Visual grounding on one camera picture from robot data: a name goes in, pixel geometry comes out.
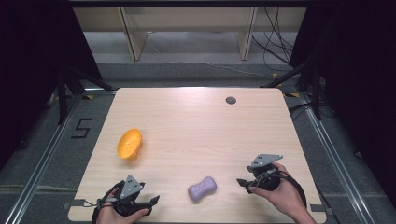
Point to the aluminium floor rail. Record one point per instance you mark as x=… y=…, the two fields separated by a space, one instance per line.
x=336 y=155
x=40 y=168

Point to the orange soap dish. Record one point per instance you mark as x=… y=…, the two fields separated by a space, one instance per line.
x=129 y=144

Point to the grey table corner bracket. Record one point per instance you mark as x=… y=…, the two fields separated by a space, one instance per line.
x=318 y=207
x=74 y=203

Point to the person's right hand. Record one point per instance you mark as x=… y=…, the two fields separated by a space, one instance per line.
x=288 y=194

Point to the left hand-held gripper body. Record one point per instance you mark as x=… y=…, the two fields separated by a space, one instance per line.
x=130 y=189

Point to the light wooden shelf unit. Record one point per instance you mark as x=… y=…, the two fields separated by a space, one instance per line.
x=134 y=34

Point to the person's left hand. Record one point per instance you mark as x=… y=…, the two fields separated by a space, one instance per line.
x=110 y=216

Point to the black curtain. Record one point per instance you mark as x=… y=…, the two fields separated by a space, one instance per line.
x=361 y=77
x=28 y=62

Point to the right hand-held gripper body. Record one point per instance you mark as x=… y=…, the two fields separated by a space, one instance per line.
x=265 y=174

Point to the black tape floor number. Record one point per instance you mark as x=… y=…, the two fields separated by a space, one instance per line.
x=81 y=128

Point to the grey round table grommet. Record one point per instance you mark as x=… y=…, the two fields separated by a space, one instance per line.
x=230 y=100

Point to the black metal stand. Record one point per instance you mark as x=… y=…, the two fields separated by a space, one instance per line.
x=63 y=93
x=314 y=84

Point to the purple dumbbell-shaped toy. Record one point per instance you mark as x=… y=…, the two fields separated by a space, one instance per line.
x=202 y=188

